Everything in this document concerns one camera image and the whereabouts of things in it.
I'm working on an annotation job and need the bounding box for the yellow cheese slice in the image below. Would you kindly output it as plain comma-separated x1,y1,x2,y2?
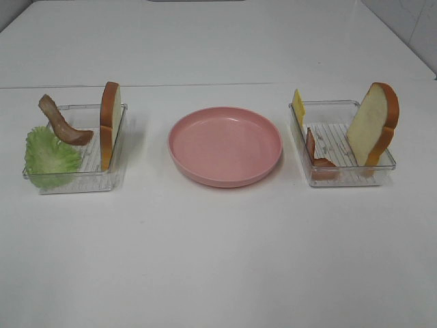
292,89,306,128

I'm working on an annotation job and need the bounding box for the bread slice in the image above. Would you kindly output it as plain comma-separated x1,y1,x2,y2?
100,81,122,171
346,82,399,166

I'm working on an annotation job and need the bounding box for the brown bacon strip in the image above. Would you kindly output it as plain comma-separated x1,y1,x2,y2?
38,94,94,146

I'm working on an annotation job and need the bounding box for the green lettuce leaf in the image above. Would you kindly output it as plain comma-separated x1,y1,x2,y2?
25,126,82,189

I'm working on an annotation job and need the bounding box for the pink round plate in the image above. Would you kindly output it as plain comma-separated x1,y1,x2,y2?
168,107,283,188

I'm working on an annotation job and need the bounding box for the right clear plastic tray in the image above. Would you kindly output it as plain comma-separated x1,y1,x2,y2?
289,100,396,187

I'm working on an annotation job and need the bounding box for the clear plastic tray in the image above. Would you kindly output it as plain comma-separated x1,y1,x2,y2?
289,100,396,187
22,103,130,195

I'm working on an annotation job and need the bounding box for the left clear plastic tray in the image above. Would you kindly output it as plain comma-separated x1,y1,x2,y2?
22,103,130,195

